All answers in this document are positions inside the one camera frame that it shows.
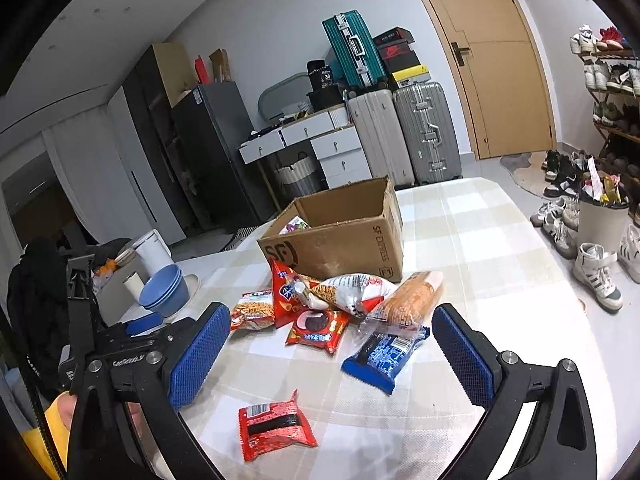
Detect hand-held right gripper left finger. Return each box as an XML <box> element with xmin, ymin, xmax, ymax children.
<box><xmin>67</xmin><ymin>301</ymin><xmax>232</xmax><ymax>480</ymax></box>

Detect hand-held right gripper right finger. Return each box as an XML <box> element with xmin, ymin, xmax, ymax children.
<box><xmin>431</xmin><ymin>304</ymin><xmax>593</xmax><ymax>480</ymax></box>

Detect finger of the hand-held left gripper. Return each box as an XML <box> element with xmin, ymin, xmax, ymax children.
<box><xmin>150</xmin><ymin>315</ymin><xmax>203</xmax><ymax>358</ymax></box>
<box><xmin>125</xmin><ymin>312</ymin><xmax>166</xmax><ymax>338</ymax></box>

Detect blue cookie packet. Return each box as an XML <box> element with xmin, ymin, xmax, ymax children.
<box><xmin>341</xmin><ymin>325</ymin><xmax>432</xmax><ymax>395</ymax></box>

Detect red triangular snack bag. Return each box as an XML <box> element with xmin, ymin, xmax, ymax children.
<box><xmin>269</xmin><ymin>257</ymin><xmax>321</xmax><ymax>329</ymax></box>

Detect white red snack bag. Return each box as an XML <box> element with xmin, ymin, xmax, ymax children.
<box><xmin>300</xmin><ymin>272</ymin><xmax>398</xmax><ymax>320</ymax></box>

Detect brown cardboard box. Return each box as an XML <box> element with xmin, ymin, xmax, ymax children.
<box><xmin>256</xmin><ymin>176</ymin><xmax>405</xmax><ymax>283</ymax></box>

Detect person's left hand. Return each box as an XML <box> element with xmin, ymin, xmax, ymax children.
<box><xmin>124</xmin><ymin>400</ymin><xmax>153</xmax><ymax>446</ymax></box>

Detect white cup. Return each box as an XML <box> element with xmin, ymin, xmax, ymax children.
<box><xmin>123</xmin><ymin>271</ymin><xmax>147</xmax><ymax>306</ymax></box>

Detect stacked blue bowls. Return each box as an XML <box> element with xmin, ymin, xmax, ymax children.
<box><xmin>138</xmin><ymin>265</ymin><xmax>191</xmax><ymax>317</ymax></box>

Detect black chair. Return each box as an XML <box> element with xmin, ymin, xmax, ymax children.
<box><xmin>7</xmin><ymin>237</ymin><xmax>71</xmax><ymax>396</ymax></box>

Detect dark cloth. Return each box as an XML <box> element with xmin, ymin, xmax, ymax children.
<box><xmin>90</xmin><ymin>237</ymin><xmax>133</xmax><ymax>273</ymax></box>

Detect orange noodle snack packet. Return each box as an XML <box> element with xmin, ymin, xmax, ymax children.
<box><xmin>230</xmin><ymin>289</ymin><xmax>276</xmax><ymax>332</ymax></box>

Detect white kettle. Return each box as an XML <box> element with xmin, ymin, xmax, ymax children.
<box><xmin>131</xmin><ymin>230</ymin><xmax>176</xmax><ymax>281</ymax></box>

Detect bread in clear wrapper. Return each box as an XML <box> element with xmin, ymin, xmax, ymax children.
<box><xmin>357</xmin><ymin>270</ymin><xmax>445</xmax><ymax>333</ymax></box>

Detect red black snack packet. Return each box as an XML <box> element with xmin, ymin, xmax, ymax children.
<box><xmin>238</xmin><ymin>389</ymin><xmax>319</xmax><ymax>463</ymax></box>

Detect black white patterned rug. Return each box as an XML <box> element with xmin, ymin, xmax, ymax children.
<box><xmin>220</xmin><ymin>226</ymin><xmax>261</xmax><ymax>252</ymax></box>

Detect red cookie packet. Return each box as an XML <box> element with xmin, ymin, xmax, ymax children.
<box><xmin>285</xmin><ymin>307</ymin><xmax>351</xmax><ymax>355</ymax></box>

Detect white wardrobe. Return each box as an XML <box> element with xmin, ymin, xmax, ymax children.
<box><xmin>42</xmin><ymin>85</ymin><xmax>188</xmax><ymax>246</ymax></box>

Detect group of floor sneakers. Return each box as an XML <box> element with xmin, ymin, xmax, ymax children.
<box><xmin>529</xmin><ymin>147</ymin><xmax>640</xmax><ymax>313</ymax></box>

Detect dark grey refrigerator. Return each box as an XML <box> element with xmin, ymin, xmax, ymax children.
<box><xmin>170</xmin><ymin>80</ymin><xmax>266</xmax><ymax>233</ymax></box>

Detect white bin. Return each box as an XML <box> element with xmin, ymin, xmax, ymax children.
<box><xmin>577</xmin><ymin>197</ymin><xmax>631</xmax><ymax>261</ymax></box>

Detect beige grey door mat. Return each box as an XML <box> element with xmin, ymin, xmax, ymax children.
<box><xmin>500</xmin><ymin>150</ymin><xmax>556</xmax><ymax>198</ymax></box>

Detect woven laundry basket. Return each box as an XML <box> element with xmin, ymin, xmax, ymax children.
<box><xmin>272</xmin><ymin>152</ymin><xmax>323</xmax><ymax>200</ymax></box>

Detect black cabinet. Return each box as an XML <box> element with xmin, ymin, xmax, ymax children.
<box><xmin>122</xmin><ymin>45</ymin><xmax>201</xmax><ymax>241</ymax></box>

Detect grey suitcase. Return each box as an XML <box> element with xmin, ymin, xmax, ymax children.
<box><xmin>392</xmin><ymin>80</ymin><xmax>463</xmax><ymax>186</ymax></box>

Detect white drawer desk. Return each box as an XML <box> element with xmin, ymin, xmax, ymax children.
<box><xmin>238</xmin><ymin>106</ymin><xmax>373</xmax><ymax>196</ymax></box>

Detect beige suitcase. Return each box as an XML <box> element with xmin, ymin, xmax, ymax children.
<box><xmin>346</xmin><ymin>87</ymin><xmax>416</xmax><ymax>191</ymax></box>

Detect tall cardboard box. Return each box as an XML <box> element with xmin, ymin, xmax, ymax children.
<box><xmin>152</xmin><ymin>41</ymin><xmax>193</xmax><ymax>108</ymax></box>

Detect grey oval mirror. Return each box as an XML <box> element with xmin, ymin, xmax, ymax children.
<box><xmin>257</xmin><ymin>72</ymin><xmax>313</xmax><ymax>123</ymax></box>

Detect wooden shoe rack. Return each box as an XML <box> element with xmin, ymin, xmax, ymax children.
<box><xmin>570</xmin><ymin>22</ymin><xmax>640</xmax><ymax>186</ymax></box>

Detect brown cardboard piece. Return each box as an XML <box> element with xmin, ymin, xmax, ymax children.
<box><xmin>208</xmin><ymin>48</ymin><xmax>233</xmax><ymax>83</ymax></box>

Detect wooden door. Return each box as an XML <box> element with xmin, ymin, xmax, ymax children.
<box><xmin>400</xmin><ymin>0</ymin><xmax>558</xmax><ymax>161</ymax></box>

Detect black storage basket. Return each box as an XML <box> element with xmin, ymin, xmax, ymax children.
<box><xmin>305</xmin><ymin>85</ymin><xmax>348</xmax><ymax>111</ymax></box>

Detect yellow black shoe box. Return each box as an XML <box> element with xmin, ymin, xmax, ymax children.
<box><xmin>391</xmin><ymin>66</ymin><xmax>432</xmax><ymax>92</ymax></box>

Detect black tub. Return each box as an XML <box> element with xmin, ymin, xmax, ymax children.
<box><xmin>306</xmin><ymin>60</ymin><xmax>333</xmax><ymax>93</ymax></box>

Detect red black shoe box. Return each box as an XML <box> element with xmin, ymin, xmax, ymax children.
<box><xmin>376</xmin><ymin>41</ymin><xmax>413</xmax><ymax>63</ymax></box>

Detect row of racked shoes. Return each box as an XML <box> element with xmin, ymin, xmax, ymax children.
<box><xmin>570</xmin><ymin>24</ymin><xmax>640</xmax><ymax>181</ymax></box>

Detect teal suitcase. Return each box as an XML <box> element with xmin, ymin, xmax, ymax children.
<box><xmin>321</xmin><ymin>10</ymin><xmax>388</xmax><ymax>90</ymax></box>

